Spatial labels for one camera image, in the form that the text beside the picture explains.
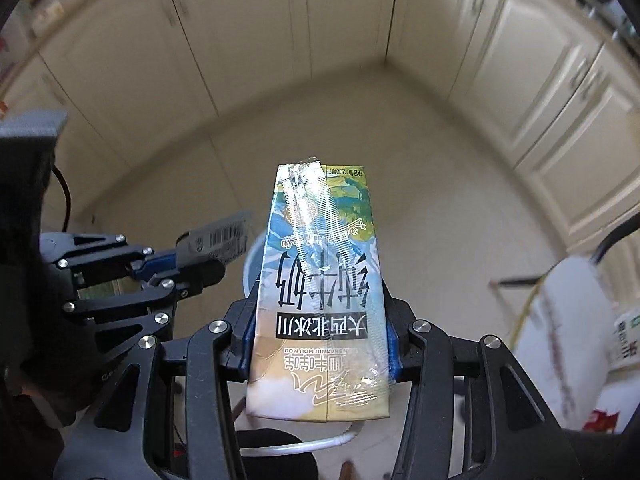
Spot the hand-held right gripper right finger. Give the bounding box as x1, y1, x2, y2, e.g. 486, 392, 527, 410
382, 297, 586, 480

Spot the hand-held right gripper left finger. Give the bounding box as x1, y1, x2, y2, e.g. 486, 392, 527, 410
52, 299, 258, 480

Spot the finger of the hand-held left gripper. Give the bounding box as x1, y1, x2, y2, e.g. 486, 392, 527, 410
61, 260, 228, 342
41, 231, 182, 282

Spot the dark barcode packet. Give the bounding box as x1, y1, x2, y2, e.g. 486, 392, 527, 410
175, 210, 255, 267

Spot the light blue trash bin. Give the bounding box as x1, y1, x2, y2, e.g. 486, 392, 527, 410
243, 232, 273, 302

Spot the printed milk carton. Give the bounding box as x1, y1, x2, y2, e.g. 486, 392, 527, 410
245, 161, 392, 423

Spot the glass shelf with green edge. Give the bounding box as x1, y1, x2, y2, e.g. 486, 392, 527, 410
75, 280, 146, 302

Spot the dark cloth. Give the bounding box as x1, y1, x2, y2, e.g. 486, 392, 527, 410
235, 427, 321, 480

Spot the black stick with tan tip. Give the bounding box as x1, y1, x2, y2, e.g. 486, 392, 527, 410
490, 272, 546, 289

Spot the white table with black legs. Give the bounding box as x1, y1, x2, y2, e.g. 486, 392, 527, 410
510, 255, 621, 433

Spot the cream kitchen cabinet run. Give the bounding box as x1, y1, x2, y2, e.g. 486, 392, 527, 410
385, 0, 640, 281
0, 0, 401, 241

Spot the white green printed bag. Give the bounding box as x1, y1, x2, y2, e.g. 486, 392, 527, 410
612, 310, 640, 372

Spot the black curved tube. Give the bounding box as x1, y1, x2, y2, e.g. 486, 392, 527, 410
590, 225, 640, 267

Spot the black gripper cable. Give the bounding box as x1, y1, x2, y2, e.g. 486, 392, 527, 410
50, 162, 72, 233

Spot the white cable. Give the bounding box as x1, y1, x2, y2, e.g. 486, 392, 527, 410
240, 420, 362, 457

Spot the yellow cord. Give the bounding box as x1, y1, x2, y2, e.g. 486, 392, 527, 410
509, 270, 551, 347

